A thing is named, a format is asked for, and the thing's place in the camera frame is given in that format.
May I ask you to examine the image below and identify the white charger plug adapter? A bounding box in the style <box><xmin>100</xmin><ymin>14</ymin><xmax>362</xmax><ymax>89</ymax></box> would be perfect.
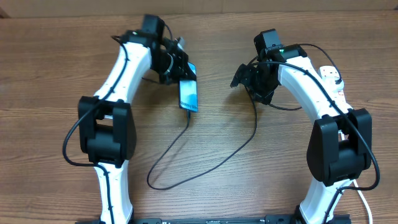
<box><xmin>323</xmin><ymin>77</ymin><xmax>345</xmax><ymax>92</ymax></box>

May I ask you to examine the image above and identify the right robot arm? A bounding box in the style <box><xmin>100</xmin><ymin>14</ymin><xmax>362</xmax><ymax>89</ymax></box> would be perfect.
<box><xmin>230</xmin><ymin>29</ymin><xmax>376</xmax><ymax>223</ymax></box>

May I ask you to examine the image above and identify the smartphone with blue screen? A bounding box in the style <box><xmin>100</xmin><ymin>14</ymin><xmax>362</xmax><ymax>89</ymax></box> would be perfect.
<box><xmin>179</xmin><ymin>80</ymin><xmax>198</xmax><ymax>113</ymax></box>

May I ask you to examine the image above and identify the white power strip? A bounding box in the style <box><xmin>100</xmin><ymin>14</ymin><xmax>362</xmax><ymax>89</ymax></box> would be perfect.
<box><xmin>318</xmin><ymin>65</ymin><xmax>346</xmax><ymax>103</ymax></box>

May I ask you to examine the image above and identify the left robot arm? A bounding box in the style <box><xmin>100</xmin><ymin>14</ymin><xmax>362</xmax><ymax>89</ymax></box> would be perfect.
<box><xmin>78</xmin><ymin>14</ymin><xmax>198</xmax><ymax>223</ymax></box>

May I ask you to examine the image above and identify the black USB charging cable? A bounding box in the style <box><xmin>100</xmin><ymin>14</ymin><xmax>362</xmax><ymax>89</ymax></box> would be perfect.
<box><xmin>146</xmin><ymin>44</ymin><xmax>344</xmax><ymax>191</ymax></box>

